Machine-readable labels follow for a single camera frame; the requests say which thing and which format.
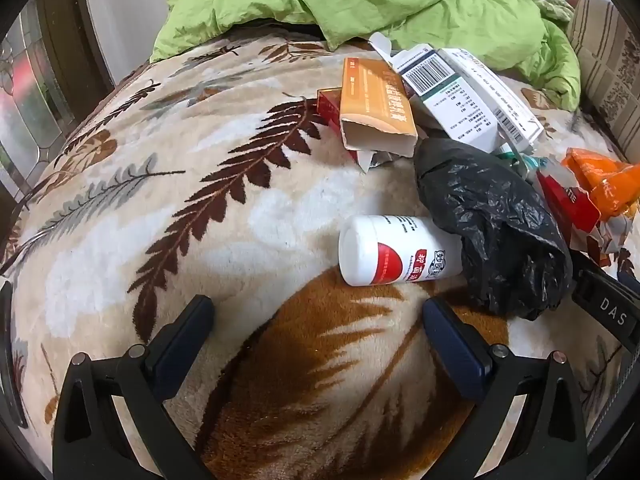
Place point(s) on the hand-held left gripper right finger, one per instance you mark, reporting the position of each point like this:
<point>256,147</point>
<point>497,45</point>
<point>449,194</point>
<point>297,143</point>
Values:
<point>450,345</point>

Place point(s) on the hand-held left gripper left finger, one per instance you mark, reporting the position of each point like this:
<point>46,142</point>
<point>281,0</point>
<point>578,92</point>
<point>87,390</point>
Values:
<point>180,340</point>

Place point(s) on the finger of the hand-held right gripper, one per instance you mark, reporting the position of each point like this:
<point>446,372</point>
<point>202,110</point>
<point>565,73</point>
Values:
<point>582,265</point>
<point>631,287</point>

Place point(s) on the black plastic bag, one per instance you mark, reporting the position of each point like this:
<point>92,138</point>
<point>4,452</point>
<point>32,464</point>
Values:
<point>490,220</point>

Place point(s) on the white pill bottle red label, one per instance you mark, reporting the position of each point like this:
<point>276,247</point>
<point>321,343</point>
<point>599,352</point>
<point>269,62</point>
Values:
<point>385,250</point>

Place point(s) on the blue white barcode box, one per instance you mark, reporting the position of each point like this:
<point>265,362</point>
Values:
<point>445,100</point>

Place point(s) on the orange medicine box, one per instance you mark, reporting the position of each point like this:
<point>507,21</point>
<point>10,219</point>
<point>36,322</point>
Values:
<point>375,100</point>

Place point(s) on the torn red packet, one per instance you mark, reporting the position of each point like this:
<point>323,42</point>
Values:
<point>565,205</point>

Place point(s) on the orange snack packet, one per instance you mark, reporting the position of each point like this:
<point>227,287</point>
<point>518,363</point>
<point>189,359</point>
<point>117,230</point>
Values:
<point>605,180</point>

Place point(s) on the teal packet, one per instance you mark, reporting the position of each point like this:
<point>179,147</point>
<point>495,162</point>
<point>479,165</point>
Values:
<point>530,162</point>

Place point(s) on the leaf print blanket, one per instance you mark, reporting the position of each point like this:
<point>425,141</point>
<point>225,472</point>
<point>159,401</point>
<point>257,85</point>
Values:
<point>200,220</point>

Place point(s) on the long white barcode box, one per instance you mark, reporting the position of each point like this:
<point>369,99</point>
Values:
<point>505,105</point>

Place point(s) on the crumpled silver wrapper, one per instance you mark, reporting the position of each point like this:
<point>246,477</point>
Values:
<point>375,161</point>

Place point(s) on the striped floral cushion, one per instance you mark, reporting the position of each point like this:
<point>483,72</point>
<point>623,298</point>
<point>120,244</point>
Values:
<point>610,60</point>

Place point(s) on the red cigarette box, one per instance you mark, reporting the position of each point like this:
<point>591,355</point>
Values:
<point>330,107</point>

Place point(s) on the wooden glass door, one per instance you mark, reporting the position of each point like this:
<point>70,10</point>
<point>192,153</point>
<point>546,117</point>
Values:
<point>35,85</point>

